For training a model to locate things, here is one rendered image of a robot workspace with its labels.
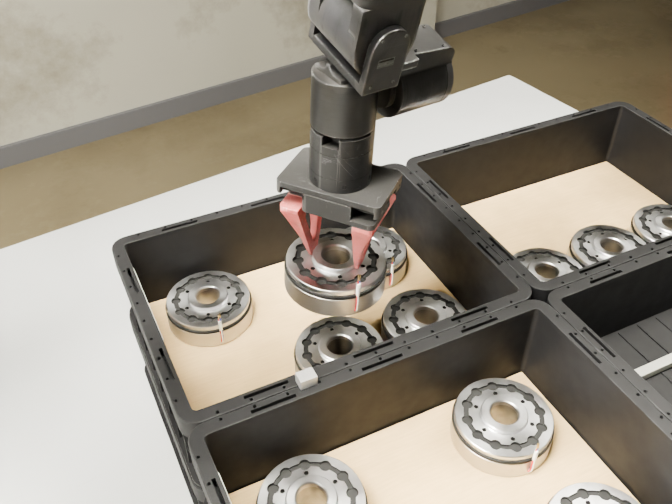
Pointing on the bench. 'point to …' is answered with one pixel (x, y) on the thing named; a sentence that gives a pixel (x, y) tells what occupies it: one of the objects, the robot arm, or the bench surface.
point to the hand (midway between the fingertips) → (336, 252)
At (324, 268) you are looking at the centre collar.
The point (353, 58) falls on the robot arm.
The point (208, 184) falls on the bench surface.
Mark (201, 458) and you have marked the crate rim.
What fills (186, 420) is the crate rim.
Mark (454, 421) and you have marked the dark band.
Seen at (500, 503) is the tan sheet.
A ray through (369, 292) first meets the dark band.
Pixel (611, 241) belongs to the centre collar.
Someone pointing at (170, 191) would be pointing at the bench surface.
